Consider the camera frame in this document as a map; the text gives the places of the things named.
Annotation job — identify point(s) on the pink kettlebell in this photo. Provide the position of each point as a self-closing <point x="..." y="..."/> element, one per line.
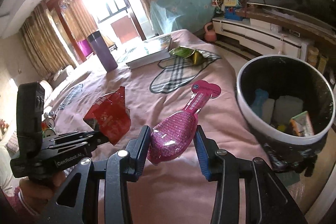
<point x="210" y="34"/>

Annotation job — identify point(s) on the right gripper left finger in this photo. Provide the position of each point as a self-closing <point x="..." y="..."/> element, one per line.
<point x="98" y="190"/>

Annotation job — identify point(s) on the red foil snack bag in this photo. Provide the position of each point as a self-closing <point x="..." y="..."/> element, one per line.
<point x="110" y="116"/>

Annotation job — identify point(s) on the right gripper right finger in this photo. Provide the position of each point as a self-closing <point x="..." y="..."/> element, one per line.
<point x="266" y="198"/>

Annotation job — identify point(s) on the pink hairbrush package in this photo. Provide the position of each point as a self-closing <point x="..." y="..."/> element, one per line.
<point x="171" y="137"/>

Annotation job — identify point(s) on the white rimmed trash bin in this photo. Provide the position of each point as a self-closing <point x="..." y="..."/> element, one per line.
<point x="260" y="82"/>

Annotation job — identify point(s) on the plaid cloth mat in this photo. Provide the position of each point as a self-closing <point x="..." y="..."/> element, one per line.
<point x="177" y="72"/>

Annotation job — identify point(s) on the green drink carton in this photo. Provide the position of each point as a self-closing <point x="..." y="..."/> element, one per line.
<point x="301" y="126"/>

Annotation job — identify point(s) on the toy phone yellow blue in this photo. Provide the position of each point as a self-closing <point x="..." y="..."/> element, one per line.
<point x="228" y="8"/>

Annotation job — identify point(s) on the person's left hand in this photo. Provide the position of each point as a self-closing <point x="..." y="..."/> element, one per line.
<point x="36" y="196"/>

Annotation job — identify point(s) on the teal covered furniture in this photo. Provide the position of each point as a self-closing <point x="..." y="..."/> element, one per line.
<point x="171" y="15"/>

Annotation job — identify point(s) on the white TV cabinet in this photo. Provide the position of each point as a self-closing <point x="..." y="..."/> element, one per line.
<point x="261" y="40"/>

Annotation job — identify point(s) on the white book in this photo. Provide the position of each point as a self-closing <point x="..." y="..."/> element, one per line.
<point x="148" y="51"/>

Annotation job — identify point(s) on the purple thermos bottle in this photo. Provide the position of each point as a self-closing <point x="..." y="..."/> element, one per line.
<point x="102" y="51"/>

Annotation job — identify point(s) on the green snack bag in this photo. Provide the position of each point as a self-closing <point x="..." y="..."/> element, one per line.
<point x="191" y="55"/>

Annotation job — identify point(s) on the green drink can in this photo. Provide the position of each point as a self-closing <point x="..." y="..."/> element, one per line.
<point x="48" y="132"/>

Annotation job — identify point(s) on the red drink can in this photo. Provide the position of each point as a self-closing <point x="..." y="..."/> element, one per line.
<point x="49" y="122"/>

